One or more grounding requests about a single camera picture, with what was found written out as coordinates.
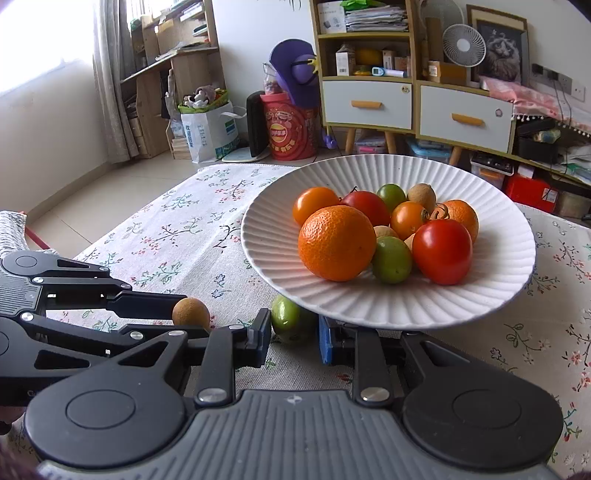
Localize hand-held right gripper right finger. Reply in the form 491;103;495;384
317;316;455;407

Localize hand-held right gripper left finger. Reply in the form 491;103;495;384
134;308;274;408

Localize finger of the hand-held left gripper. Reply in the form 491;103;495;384
31;255;188;321
20;313;218;381

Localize green tomato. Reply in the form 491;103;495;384
376;183;407;213
372;236;413;284
270;295;318;344

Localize orange mandarin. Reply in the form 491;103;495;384
431;199;479;244
298;205;378;282

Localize orange tomato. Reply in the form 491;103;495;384
292;186;341;227
390;201;430;241

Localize red tomato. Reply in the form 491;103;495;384
341;190;391;227
412;219;474;285

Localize white ribbed plate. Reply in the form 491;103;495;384
240;155;537;331

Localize grey knitted cushion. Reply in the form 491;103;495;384
0;210;61;256

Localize floral tablecloth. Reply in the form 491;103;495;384
0;161;591;480

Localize white paper bag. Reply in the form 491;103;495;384
178;99;247;164

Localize red bucket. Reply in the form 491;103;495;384
260;92;319;161

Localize black flat board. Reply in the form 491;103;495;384
246;91;269;158

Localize plush toys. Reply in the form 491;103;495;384
182;85;229;112

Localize clear plastic storage box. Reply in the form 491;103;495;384
406;138;451;164

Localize grey curtain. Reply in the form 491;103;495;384
92;0;139;160

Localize wooden bookshelf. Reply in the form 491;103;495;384
120;0;227;160

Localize tall wooden cabinet white drawer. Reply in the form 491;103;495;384
309;0;419;155

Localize red box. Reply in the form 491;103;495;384
505;174;557;213

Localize low wooden cabinet white drawer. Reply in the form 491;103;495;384
416;80;518;167

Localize purple hat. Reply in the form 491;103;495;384
269;39;321;109

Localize pink cloth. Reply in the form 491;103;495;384
480;76;591;134

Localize small white fan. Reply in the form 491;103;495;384
442;23;488;88

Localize stack of papers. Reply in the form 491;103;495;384
344;4;409;33

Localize framed cat picture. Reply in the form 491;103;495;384
466;4;529;86

